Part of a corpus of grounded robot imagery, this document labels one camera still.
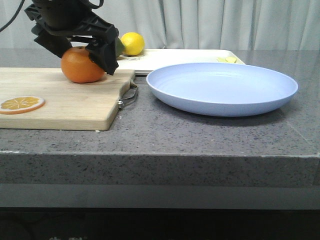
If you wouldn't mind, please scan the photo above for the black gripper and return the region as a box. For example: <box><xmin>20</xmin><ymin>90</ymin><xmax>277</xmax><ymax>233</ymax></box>
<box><xmin>24</xmin><ymin>0</ymin><xmax>119</xmax><ymax>75</ymax></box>

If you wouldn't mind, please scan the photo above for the orange fruit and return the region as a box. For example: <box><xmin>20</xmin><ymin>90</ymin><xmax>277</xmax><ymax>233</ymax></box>
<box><xmin>60</xmin><ymin>46</ymin><xmax>105</xmax><ymax>84</ymax></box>

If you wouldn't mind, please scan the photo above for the light blue plate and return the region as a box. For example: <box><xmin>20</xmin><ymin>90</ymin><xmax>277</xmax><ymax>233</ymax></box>
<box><xmin>146</xmin><ymin>62</ymin><xmax>299</xmax><ymax>117</ymax></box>

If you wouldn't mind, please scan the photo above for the cream plastic tray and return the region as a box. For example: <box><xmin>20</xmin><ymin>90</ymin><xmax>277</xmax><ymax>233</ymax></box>
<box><xmin>117</xmin><ymin>49</ymin><xmax>244</xmax><ymax>76</ymax></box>

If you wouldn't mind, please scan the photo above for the green lime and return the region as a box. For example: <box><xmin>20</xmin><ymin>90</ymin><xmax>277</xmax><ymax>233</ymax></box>
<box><xmin>115</xmin><ymin>37</ymin><xmax>125</xmax><ymax>58</ymax></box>

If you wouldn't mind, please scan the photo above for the yellow lemon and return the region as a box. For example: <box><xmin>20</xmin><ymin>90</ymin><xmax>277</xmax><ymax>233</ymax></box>
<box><xmin>120</xmin><ymin>32</ymin><xmax>145</xmax><ymax>56</ymax></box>

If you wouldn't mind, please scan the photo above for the wooden cutting board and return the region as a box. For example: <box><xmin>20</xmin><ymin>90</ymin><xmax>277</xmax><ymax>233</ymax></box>
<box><xmin>0</xmin><ymin>67</ymin><xmax>135</xmax><ymax>131</ymax></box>

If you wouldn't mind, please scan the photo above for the orange slice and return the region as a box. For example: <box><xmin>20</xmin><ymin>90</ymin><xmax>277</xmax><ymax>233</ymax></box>
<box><xmin>0</xmin><ymin>96</ymin><xmax>46</xmax><ymax>115</ymax></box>

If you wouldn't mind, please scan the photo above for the white curtain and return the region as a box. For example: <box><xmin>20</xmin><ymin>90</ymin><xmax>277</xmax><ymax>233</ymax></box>
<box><xmin>0</xmin><ymin>0</ymin><xmax>320</xmax><ymax>52</ymax></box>

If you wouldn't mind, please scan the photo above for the yellow-green spoon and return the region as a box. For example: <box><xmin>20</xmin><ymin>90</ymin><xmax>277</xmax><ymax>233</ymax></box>
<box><xmin>217</xmin><ymin>56</ymin><xmax>237</xmax><ymax>63</ymax></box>

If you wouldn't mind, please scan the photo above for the metal cutting board handle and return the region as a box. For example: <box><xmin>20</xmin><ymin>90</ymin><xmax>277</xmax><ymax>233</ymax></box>
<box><xmin>117</xmin><ymin>81</ymin><xmax>139</xmax><ymax>109</ymax></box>

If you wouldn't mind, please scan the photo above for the black cable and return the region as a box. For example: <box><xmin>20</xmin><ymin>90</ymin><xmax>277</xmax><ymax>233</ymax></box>
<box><xmin>0</xmin><ymin>0</ymin><xmax>26</xmax><ymax>33</ymax></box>

